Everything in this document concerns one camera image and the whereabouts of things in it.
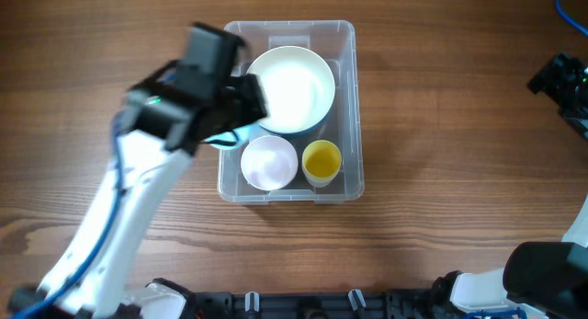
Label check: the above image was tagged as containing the light blue bowl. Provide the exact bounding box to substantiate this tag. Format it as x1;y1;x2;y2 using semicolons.
204;123;258;150

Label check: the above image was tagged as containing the cream white plate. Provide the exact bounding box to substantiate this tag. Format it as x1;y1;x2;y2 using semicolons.
247;46;335;134

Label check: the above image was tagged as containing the pale pink bowl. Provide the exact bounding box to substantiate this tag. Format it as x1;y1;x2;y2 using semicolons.
241;135;299;191

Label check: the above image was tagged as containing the yellow cup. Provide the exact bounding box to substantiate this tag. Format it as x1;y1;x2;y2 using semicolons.
301;140;343;188

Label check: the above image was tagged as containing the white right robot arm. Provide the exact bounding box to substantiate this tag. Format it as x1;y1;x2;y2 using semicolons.
429;53;587;318

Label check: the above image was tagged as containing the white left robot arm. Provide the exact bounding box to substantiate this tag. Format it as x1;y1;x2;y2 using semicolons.
8;74;266;318

